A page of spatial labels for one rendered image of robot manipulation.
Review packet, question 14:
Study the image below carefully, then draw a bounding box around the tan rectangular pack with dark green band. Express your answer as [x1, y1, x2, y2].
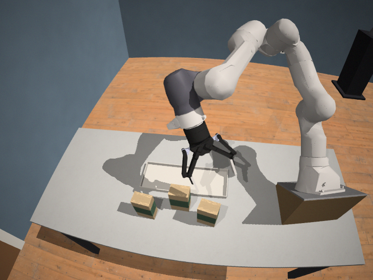
[130, 191, 158, 219]
[168, 184, 191, 212]
[197, 198, 221, 227]

